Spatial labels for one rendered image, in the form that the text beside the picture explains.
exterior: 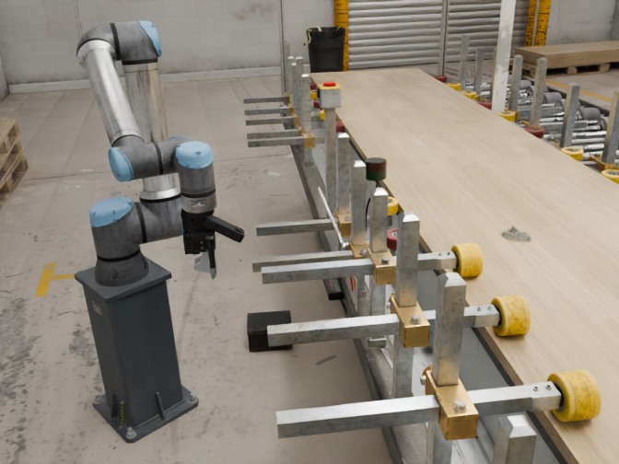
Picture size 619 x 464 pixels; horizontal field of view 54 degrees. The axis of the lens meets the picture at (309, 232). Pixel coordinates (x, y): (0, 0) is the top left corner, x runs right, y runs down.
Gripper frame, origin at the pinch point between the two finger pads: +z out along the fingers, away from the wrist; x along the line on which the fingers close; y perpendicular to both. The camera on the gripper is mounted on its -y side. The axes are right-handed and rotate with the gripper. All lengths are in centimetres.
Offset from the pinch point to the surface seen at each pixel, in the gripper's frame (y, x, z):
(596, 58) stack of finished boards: -517, -651, 63
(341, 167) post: -41, -26, -20
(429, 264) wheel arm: -52, 28, -12
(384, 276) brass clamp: -40, 31, -12
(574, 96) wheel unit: -151, -87, -23
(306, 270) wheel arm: -22.3, 27.0, -13.5
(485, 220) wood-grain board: -79, -4, -8
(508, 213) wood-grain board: -88, -8, -8
